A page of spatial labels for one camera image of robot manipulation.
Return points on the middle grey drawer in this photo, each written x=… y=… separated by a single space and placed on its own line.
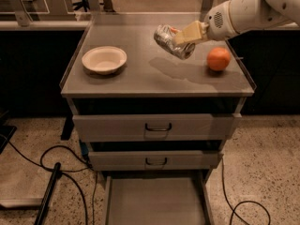
x=139 y=156

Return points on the white paper bowl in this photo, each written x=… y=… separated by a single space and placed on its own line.
x=104 y=60

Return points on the grey drawer cabinet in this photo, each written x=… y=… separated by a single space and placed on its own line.
x=149 y=72

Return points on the orange fruit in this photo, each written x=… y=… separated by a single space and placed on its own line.
x=218 y=59

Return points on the bottom grey open drawer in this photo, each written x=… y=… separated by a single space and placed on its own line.
x=156 y=198

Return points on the white horizontal rail pipe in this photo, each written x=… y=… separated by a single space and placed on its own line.
x=45 y=25

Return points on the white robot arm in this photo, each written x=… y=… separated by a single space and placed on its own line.
x=235 y=17

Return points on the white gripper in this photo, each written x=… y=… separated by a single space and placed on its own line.
x=218 y=23

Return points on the crushed 7up soda can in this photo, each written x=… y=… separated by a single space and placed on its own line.
x=164 y=39

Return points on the black bar on floor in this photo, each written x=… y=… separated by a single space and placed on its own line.
x=43 y=209

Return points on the top grey drawer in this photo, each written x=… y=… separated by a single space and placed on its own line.
x=137 y=119

